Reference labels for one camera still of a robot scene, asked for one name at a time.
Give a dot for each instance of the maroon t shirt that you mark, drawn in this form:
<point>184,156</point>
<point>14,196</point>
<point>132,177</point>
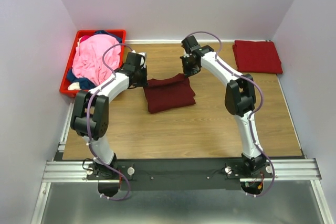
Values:
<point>171,93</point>

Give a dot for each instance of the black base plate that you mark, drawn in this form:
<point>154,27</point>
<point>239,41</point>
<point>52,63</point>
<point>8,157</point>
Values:
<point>178,174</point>

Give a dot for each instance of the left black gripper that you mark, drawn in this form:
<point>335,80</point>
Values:
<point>144,83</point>

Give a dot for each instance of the red plastic bin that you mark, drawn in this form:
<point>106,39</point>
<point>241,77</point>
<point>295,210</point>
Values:
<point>65,83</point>

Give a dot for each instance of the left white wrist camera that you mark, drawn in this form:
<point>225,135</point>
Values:
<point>139,59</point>

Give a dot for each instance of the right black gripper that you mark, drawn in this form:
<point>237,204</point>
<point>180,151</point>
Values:
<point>187,72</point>

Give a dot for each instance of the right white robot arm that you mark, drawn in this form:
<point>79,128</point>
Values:
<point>239,101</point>

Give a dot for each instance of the white cloth in bin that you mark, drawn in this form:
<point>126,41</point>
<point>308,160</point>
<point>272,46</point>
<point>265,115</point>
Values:
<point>74,86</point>

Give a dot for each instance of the aluminium frame rail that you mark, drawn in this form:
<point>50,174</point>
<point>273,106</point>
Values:
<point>66,196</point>

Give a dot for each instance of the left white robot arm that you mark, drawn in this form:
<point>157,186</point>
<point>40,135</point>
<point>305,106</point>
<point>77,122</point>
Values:
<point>90,115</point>

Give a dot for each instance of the navy blue t shirt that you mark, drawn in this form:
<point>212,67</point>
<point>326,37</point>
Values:
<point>85,84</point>

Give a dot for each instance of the pink t shirt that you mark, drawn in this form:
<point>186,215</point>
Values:
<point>95,57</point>

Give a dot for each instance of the folded red t shirt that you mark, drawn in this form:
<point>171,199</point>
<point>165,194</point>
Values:
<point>257,57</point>

